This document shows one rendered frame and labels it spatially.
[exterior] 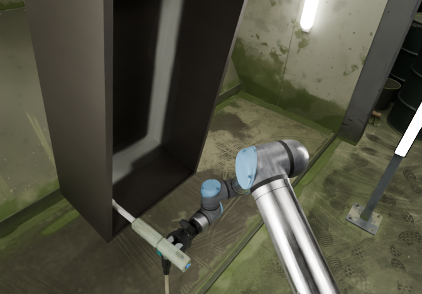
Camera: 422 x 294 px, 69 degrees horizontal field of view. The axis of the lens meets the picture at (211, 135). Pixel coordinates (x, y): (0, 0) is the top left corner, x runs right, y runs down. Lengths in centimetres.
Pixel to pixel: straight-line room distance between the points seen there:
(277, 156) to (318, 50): 205
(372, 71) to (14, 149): 258
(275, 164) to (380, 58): 198
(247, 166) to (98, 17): 51
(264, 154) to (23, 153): 164
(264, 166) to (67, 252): 146
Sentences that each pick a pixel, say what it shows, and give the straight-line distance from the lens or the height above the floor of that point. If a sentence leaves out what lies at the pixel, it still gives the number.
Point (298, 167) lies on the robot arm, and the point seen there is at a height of 108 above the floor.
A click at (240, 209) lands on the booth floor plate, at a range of 216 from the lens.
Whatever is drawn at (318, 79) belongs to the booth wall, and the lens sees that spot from 295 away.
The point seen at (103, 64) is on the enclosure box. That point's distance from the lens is 80.
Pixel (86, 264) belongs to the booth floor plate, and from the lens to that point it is 198.
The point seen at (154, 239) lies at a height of 57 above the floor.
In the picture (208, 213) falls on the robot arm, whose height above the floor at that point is 53.
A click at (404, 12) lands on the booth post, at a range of 265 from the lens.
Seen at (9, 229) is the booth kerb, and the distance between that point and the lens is 225.
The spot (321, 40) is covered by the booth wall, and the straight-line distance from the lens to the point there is 285.
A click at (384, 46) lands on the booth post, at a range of 272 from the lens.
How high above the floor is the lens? 168
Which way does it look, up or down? 37 degrees down
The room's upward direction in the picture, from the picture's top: 4 degrees clockwise
